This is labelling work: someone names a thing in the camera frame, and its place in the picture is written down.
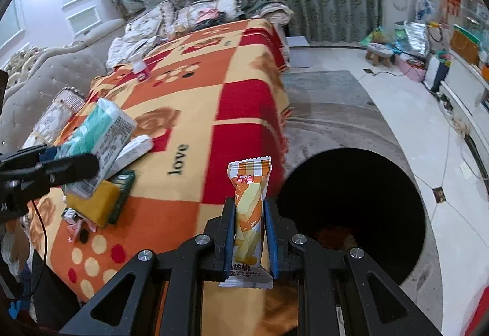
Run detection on beige tufted sofa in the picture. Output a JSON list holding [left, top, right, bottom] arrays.
[[0, 18, 128, 150]]

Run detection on yellow sponge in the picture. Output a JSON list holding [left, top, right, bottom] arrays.
[[66, 180, 121, 228]]

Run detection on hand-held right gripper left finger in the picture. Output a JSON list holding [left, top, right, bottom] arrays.
[[59, 198, 236, 336]]

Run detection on black cable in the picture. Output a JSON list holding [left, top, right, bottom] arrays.
[[31, 198, 49, 265]]

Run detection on white pink pill bottle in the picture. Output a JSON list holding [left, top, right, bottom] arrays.
[[130, 55, 152, 83]]

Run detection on black round bin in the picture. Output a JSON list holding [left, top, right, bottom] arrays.
[[276, 148, 427, 287]]

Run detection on white blue plastic bag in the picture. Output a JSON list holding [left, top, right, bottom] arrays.
[[414, 0, 438, 22]]

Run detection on small wooden stool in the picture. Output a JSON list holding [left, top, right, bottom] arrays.
[[365, 43, 394, 68]]

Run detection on green white medicine box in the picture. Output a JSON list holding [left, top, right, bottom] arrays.
[[108, 170, 137, 226]]

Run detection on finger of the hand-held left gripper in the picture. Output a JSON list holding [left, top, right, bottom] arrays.
[[0, 145, 59, 173], [36, 153, 101, 186]]

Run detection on red orange printed blanket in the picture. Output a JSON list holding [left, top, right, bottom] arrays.
[[23, 17, 293, 304]]

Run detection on grey rug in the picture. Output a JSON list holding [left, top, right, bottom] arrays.
[[282, 70, 444, 317]]

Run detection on pile of pillows and bedding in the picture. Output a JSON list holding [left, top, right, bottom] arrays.
[[106, 0, 295, 71]]

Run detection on green white tissue pack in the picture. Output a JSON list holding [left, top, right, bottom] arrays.
[[57, 97, 138, 200]]

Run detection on orange snack packet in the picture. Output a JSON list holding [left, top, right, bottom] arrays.
[[219, 155, 274, 290]]

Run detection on small pink packet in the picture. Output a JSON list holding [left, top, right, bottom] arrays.
[[62, 207, 97, 243]]

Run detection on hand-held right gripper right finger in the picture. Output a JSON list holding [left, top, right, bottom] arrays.
[[264, 198, 444, 336]]

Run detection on white low cabinet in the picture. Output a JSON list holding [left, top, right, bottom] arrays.
[[423, 24, 489, 187]]

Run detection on silver foil bag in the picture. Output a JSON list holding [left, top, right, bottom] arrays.
[[404, 20, 431, 58]]

